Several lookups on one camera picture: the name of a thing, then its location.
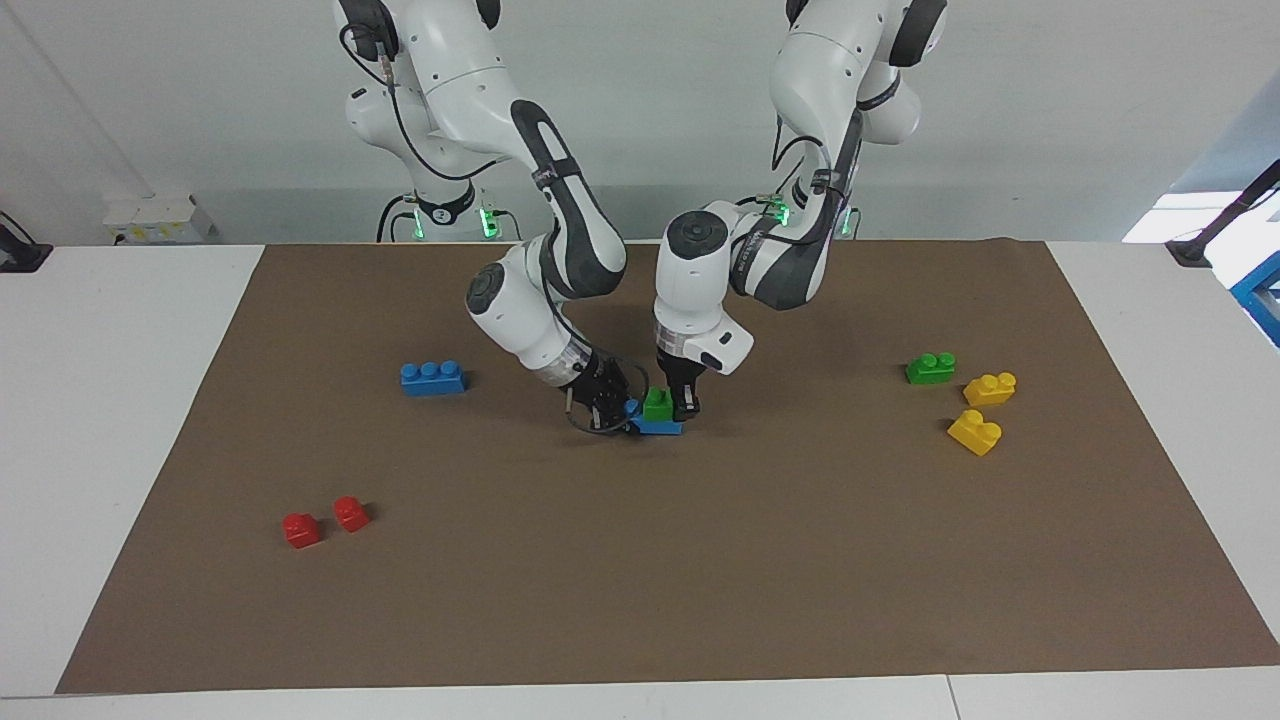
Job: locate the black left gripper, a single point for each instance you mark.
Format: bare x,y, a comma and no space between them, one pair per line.
678,372

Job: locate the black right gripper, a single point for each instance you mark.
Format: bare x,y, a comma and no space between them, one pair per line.
595,390

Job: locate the green two-stud toy block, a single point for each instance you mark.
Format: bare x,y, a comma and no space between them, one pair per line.
657,407
928,371

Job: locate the blue three-stud toy block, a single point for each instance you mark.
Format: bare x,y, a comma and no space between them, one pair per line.
432,381
660,427

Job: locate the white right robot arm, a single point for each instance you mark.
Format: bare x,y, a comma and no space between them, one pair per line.
510,310

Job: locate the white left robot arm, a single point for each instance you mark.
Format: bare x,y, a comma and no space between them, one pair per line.
690,280

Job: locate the yellow two-stud toy block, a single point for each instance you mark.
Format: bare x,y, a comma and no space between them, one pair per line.
990,390
973,434

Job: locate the red single-stud toy block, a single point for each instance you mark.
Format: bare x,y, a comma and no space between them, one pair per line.
351,516
301,532

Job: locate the brown paper table mat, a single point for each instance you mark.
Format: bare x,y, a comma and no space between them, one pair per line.
640,560

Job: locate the white power box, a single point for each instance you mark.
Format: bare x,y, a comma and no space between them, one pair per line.
155,218

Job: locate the black stand with clamp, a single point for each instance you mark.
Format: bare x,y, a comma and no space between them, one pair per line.
1195,248

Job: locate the black table clamp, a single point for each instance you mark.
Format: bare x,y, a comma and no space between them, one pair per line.
22,255

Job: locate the blue frame piece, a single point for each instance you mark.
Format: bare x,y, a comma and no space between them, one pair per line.
1262,300

